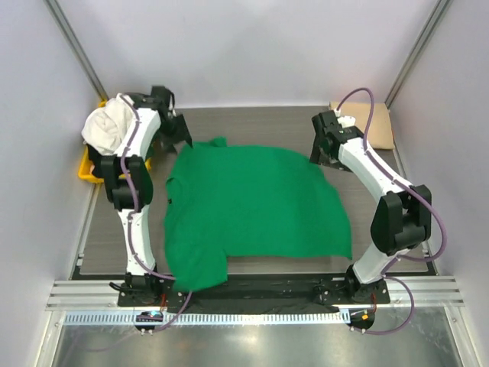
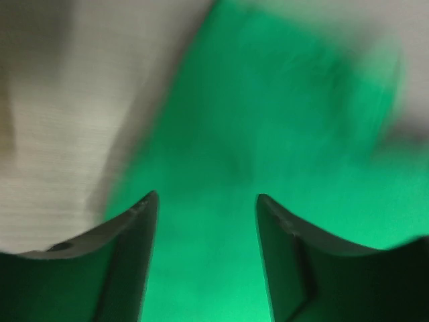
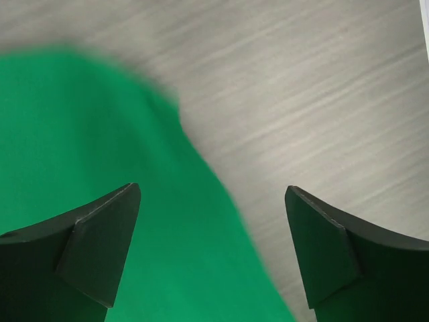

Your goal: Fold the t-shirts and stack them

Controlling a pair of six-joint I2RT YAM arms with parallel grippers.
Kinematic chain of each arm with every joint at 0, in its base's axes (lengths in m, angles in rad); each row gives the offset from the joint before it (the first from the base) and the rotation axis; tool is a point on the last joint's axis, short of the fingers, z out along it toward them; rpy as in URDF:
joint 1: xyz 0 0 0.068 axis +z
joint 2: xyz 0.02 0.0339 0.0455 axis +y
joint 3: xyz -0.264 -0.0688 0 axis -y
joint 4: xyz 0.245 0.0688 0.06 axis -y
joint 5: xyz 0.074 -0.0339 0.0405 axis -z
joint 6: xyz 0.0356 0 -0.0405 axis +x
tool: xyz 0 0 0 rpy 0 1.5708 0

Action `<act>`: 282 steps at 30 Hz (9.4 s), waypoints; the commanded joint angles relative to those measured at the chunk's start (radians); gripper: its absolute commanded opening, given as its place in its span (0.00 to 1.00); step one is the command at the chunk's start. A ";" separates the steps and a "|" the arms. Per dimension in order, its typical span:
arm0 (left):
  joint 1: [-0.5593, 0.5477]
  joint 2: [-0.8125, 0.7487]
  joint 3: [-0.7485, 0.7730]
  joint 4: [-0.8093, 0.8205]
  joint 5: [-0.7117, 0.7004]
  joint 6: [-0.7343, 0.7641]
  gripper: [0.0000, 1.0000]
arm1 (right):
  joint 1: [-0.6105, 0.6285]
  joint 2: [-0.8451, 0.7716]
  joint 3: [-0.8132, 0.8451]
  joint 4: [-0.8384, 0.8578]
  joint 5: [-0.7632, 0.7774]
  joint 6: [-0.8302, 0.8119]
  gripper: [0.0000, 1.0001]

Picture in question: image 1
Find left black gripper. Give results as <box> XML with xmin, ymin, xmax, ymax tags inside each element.
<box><xmin>157</xmin><ymin>112</ymin><xmax>192</xmax><ymax>152</ymax></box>

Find bright green t-shirt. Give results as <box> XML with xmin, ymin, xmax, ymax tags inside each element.
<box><xmin>164</xmin><ymin>138</ymin><xmax>352</xmax><ymax>292</ymax></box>

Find yellow plastic bin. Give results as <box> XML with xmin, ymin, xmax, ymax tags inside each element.
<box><xmin>77</xmin><ymin>98</ymin><xmax>154</xmax><ymax>185</ymax></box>

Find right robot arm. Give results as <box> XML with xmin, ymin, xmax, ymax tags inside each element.
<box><xmin>309</xmin><ymin>109</ymin><xmax>432</xmax><ymax>303</ymax></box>

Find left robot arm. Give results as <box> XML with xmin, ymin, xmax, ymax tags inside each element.
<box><xmin>100</xmin><ymin>86</ymin><xmax>193</xmax><ymax>306</ymax></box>

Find white t-shirt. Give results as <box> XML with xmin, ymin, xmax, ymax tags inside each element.
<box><xmin>81</xmin><ymin>93</ymin><xmax>134</xmax><ymax>155</ymax></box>

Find folded beige t-shirt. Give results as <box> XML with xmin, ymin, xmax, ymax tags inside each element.
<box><xmin>340</xmin><ymin>102</ymin><xmax>394</xmax><ymax>150</ymax></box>

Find dark green t-shirt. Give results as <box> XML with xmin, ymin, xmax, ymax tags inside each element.
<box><xmin>86</xmin><ymin>91</ymin><xmax>157</xmax><ymax>179</ymax></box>

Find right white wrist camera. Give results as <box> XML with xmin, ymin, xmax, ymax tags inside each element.
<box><xmin>333</xmin><ymin>109</ymin><xmax>356</xmax><ymax>128</ymax></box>

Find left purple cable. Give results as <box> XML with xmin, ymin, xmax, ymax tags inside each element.
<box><xmin>118</xmin><ymin>95</ymin><xmax>194</xmax><ymax>332</ymax></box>

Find left aluminium frame post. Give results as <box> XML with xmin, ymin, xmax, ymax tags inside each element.
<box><xmin>43</xmin><ymin>0</ymin><xmax>108</xmax><ymax>100</ymax></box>

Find aluminium frame post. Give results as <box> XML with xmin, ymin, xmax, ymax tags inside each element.
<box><xmin>384</xmin><ymin>0</ymin><xmax>453</xmax><ymax>109</ymax></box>
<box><xmin>43</xmin><ymin>0</ymin><xmax>108</xmax><ymax>100</ymax></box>

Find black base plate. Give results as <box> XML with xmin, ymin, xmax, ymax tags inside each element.
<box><xmin>109</xmin><ymin>273</ymin><xmax>390</xmax><ymax>315</ymax></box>

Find aluminium front rail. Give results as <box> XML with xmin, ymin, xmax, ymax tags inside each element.
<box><xmin>45</xmin><ymin>275</ymin><xmax>465</xmax><ymax>311</ymax></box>

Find right aluminium frame post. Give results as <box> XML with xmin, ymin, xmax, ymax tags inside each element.
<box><xmin>384</xmin><ymin>0</ymin><xmax>453</xmax><ymax>109</ymax></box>

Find white slotted cable duct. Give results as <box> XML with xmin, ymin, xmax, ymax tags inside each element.
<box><xmin>63</xmin><ymin>310</ymin><xmax>350</xmax><ymax>327</ymax></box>

